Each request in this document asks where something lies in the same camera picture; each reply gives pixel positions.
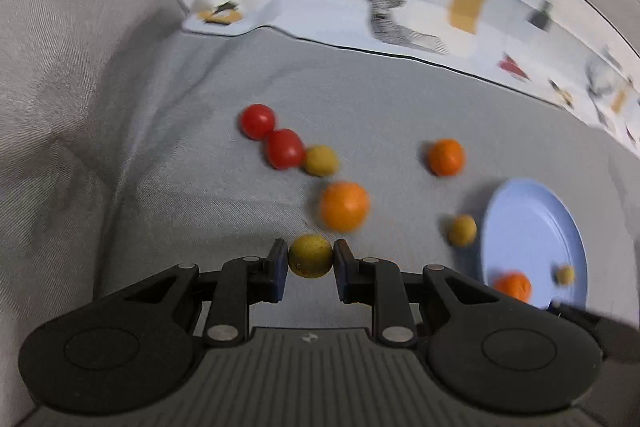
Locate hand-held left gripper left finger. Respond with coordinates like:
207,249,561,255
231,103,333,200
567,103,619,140
122,239,290,348

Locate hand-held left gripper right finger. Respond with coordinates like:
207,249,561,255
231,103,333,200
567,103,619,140
332,239,501,348

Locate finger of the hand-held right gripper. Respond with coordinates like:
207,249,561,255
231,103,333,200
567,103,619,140
547,301,640,361

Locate yellow-green round fruit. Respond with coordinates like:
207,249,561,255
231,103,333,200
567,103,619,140
303,145,340,178
447,214,478,249
288,234,334,279

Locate light blue plate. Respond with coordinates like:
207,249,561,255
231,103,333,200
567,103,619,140
479,178,589,311

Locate large orange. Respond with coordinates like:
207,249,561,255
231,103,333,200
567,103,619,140
319,181,372,233

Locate small orange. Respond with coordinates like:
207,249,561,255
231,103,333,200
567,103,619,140
492,272,533,305
426,138,467,178

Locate oval red tomato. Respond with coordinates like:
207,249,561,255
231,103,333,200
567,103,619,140
265,128,306,171

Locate round red tomato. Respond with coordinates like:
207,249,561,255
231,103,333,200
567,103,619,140
240,103,277,141

